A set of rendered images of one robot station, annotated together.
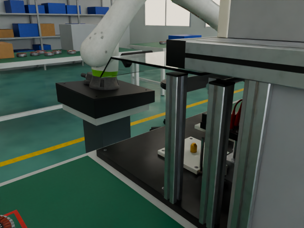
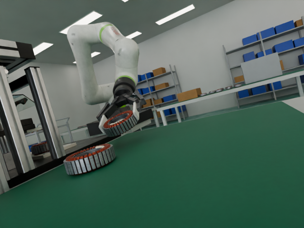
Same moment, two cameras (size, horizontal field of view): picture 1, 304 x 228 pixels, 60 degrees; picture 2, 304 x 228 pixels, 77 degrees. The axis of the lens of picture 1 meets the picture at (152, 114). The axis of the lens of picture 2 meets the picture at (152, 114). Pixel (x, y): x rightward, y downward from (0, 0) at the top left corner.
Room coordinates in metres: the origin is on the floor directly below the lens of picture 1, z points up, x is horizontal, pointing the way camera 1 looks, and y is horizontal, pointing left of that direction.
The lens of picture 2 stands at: (0.97, -1.18, 0.85)
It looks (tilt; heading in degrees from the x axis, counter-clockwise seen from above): 3 degrees down; 68
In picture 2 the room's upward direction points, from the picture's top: 15 degrees counter-clockwise
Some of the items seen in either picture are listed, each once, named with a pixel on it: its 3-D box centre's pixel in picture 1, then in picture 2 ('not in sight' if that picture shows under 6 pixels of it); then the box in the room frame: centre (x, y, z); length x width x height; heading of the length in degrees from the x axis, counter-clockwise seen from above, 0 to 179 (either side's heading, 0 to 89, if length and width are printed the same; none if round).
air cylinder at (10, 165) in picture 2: not in sight; (7, 160); (0.75, -0.40, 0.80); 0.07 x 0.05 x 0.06; 131
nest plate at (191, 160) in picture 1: (193, 153); not in sight; (0.69, -0.12, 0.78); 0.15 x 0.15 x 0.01; 41
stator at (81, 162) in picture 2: not in sight; (90, 158); (0.99, -0.71, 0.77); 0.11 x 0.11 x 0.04
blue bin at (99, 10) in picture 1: (98, 10); not in sight; (7.65, 1.46, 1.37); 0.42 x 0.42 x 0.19; 42
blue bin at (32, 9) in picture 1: (33, 9); (263, 54); (6.52, 2.74, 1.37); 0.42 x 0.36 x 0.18; 44
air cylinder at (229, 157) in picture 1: (237, 165); not in sight; (0.59, -0.22, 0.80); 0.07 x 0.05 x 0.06; 131
